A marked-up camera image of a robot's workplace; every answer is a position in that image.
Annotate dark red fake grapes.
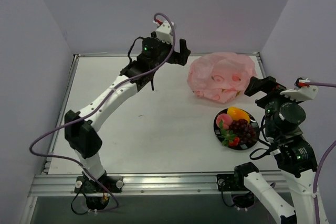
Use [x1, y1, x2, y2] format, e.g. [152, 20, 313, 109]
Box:
[230, 120, 257, 144]

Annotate orange fake fruit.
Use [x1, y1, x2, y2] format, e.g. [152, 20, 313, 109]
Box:
[226, 106, 250, 123]

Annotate pink plastic bag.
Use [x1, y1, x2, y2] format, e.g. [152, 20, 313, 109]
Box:
[187, 52, 257, 103]

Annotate red fake fruit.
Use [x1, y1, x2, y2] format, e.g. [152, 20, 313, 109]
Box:
[219, 120, 241, 148]

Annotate pink fake peach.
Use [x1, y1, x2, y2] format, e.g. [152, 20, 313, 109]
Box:
[216, 113, 233, 130]

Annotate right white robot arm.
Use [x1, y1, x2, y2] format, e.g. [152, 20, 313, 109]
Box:
[233, 77, 329, 223]

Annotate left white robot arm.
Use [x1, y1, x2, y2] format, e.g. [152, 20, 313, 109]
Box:
[64, 37, 191, 192]

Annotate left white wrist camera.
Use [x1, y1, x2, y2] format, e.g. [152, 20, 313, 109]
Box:
[154, 19, 175, 45]

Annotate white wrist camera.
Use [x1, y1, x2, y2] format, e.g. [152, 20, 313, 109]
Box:
[280, 77, 319, 102]
[154, 19, 175, 45]

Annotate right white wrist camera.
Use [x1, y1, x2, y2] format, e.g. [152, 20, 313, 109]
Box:
[280, 77, 319, 102]

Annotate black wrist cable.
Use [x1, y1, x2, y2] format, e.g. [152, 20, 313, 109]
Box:
[249, 119, 275, 161]

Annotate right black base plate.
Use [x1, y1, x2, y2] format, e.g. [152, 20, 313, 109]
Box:
[216, 173, 247, 192]

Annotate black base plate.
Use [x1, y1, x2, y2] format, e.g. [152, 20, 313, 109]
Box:
[73, 174, 124, 193]
[216, 173, 247, 192]

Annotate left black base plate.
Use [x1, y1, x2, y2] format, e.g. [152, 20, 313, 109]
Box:
[73, 174, 124, 193]

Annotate aluminium front rail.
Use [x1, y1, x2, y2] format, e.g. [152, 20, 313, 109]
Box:
[28, 170, 313, 197]

